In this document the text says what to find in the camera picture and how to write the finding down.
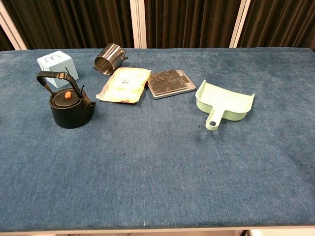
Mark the black cast iron kettle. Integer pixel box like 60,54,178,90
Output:
36,71,97,129

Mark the silver kitchen scale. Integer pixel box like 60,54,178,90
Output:
147,69,197,100

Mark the blue table cloth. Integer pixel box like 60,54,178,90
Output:
0,47,315,233

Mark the yellowish plastic food packet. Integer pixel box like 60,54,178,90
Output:
95,67,152,105

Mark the mint green plastic dustpan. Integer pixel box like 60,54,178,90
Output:
195,79,256,131

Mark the stainless steel cup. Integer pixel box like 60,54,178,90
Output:
93,43,129,75

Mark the dark brown curtain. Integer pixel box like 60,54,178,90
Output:
237,0,315,52
144,0,241,49
0,24,13,52
1,0,135,50

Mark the light blue number cube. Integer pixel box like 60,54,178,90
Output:
36,50,80,89

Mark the white frame post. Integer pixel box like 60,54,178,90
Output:
0,0,28,51
129,0,148,49
228,0,252,48

